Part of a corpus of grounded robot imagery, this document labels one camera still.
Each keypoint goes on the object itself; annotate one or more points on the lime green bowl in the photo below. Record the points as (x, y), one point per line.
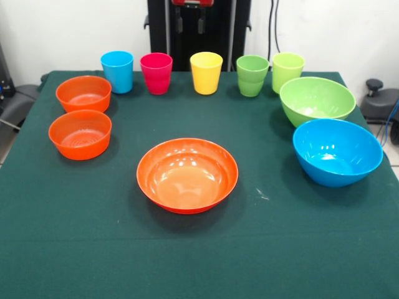
(315, 99)

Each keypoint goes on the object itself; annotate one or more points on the grey stand base with knob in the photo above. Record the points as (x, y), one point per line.
(380, 106)

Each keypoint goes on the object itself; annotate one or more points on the lime green cup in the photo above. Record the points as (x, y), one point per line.
(285, 73)

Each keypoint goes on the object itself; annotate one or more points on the yellow cup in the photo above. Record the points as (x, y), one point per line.
(205, 74)

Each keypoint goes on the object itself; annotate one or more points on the pink cup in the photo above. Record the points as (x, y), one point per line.
(156, 74)

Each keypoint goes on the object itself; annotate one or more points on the blue bowl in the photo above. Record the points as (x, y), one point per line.
(336, 152)

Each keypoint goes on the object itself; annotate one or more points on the small orange bowl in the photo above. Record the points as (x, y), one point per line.
(84, 90)
(81, 134)

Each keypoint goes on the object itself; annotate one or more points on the dark green tablecloth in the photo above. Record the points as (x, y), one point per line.
(199, 249)

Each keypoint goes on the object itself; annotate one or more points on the black equipment box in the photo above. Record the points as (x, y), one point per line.
(6, 81)

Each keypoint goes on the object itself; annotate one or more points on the blue cup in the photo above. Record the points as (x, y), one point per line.
(118, 74)

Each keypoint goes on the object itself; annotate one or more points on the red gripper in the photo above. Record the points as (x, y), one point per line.
(193, 2)

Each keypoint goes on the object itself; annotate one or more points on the large orange bowl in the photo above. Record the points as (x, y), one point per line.
(187, 180)

